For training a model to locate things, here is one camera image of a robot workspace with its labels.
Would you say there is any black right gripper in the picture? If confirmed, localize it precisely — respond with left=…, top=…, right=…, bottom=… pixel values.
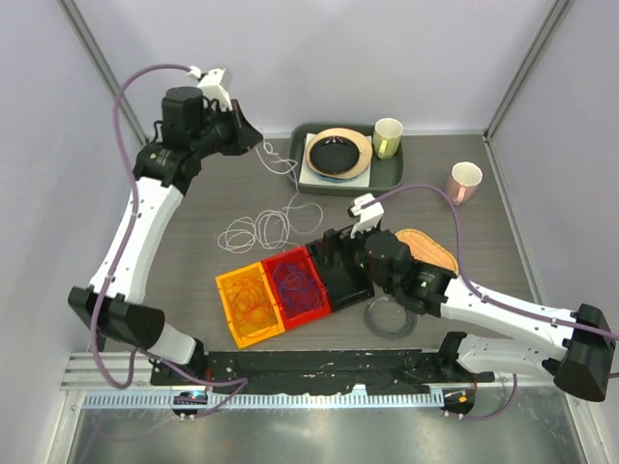
left=314, top=219, right=396, bottom=294

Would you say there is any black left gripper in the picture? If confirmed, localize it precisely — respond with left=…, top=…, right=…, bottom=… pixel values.
left=192, top=100, right=262, bottom=160

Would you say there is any purple cable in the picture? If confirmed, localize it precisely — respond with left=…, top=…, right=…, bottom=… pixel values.
left=271, top=263, right=326, bottom=313

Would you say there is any white cable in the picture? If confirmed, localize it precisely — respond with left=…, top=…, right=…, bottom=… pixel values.
left=216, top=139, right=325, bottom=255

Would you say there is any orange cable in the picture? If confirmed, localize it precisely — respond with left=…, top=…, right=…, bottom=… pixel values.
left=226, top=277, right=277, bottom=334

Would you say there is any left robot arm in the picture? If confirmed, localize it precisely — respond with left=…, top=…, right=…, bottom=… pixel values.
left=69, top=85, right=263, bottom=386

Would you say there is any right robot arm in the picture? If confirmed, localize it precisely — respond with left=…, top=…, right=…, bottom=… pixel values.
left=310, top=228, right=617, bottom=402

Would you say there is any black plastic bin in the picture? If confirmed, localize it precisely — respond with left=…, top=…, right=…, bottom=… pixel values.
left=306, top=225, right=374, bottom=312

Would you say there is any red plastic bin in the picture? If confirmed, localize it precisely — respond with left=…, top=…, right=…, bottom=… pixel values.
left=260, top=246, right=332, bottom=331

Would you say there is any blue plate under plate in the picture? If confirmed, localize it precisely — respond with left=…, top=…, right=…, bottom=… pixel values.
left=318, top=174, right=350, bottom=183

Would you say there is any white paper sheet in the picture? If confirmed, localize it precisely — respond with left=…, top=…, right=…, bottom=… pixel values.
left=299, top=128, right=373, bottom=189

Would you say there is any woven orange basket tray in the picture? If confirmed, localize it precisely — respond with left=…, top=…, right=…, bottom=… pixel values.
left=396, top=228, right=459, bottom=276

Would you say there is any dark green tray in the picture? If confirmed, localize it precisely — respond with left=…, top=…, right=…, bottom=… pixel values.
left=288, top=123, right=404, bottom=196

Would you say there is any tan rimmed black plate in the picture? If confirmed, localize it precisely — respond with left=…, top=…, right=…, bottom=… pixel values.
left=308, top=128, right=360, bottom=177

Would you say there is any yellow plastic bin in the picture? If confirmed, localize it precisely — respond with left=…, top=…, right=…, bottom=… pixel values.
left=216, top=262, right=285, bottom=349

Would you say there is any green mug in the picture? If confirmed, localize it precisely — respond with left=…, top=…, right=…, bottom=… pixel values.
left=372, top=118, right=403, bottom=160

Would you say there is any pink mug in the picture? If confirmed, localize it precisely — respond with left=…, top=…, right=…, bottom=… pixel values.
left=444, top=161, right=484, bottom=206

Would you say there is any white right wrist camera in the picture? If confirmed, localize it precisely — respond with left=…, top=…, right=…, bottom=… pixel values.
left=348, top=193, right=384, bottom=239

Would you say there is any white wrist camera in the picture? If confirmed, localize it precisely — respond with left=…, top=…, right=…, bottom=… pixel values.
left=188, top=66, right=232, bottom=111
left=348, top=193, right=384, bottom=239

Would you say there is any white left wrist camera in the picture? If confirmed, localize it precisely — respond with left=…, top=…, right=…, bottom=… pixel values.
left=188, top=66, right=232, bottom=111

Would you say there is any grey coiled cable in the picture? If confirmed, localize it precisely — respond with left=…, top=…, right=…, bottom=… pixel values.
left=363, top=295, right=419, bottom=340

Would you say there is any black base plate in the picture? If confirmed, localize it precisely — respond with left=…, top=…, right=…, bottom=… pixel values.
left=149, top=348, right=495, bottom=395

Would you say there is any purple left arm hose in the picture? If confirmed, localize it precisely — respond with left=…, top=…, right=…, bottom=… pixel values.
left=89, top=64, right=251, bottom=421

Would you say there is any aluminium frame post left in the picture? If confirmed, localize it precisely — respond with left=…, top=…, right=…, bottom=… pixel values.
left=56, top=0, right=146, bottom=147

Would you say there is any aluminium frame post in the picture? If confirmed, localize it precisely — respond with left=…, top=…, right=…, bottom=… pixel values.
left=56, top=0, right=146, bottom=147
left=484, top=0, right=574, bottom=142

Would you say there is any aluminium front rail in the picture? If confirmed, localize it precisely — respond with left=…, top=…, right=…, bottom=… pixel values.
left=61, top=353, right=553, bottom=418

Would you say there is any aluminium frame post right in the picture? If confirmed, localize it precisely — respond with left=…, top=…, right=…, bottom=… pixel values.
left=484, top=0, right=574, bottom=142

